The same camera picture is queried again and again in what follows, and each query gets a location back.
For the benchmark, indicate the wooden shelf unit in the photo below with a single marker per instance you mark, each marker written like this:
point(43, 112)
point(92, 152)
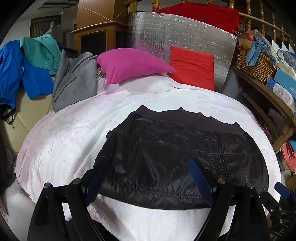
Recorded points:
point(260, 99)

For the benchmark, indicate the grey garment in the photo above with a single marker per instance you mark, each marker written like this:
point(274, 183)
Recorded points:
point(75, 80)

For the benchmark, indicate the light blue cloth in basket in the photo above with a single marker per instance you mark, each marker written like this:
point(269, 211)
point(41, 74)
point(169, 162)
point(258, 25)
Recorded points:
point(257, 47)

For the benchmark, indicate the red orange cushion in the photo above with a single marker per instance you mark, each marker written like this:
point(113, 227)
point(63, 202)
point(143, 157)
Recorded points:
point(192, 67)

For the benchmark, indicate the red cloth on railing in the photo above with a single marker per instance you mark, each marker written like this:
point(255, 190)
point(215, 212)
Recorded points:
point(221, 17)

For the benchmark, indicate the magenta pillow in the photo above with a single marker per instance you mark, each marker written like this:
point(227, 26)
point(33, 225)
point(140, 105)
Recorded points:
point(124, 63)

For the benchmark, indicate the white pink bed blanket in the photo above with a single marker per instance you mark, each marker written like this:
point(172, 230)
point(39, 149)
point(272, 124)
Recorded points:
point(63, 145)

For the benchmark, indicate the wicker basket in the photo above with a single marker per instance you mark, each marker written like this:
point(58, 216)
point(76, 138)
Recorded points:
point(263, 68)

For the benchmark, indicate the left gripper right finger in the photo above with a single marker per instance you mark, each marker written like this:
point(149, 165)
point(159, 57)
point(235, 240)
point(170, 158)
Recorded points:
point(249, 220)

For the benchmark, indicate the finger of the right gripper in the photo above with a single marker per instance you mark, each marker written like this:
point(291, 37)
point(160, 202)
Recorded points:
point(282, 190)

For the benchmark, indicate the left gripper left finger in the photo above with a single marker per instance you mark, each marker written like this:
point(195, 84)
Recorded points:
point(48, 220)

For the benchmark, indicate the teal shirt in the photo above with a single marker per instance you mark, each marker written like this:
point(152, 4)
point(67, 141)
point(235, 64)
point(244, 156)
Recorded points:
point(42, 52)

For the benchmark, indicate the blue white box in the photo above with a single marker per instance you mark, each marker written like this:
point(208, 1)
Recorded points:
point(284, 86)

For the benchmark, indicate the silver insulation foil sheet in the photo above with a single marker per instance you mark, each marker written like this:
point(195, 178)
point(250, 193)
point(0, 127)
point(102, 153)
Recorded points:
point(155, 33)

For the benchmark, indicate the black puffer jacket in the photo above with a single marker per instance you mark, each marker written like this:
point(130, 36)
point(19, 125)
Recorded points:
point(147, 155)

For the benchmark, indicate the blue jacket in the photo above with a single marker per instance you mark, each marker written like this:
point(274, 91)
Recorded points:
point(16, 70)

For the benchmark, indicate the wooden cabinet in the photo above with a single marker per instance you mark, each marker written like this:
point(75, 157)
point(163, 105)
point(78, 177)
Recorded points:
point(101, 26)

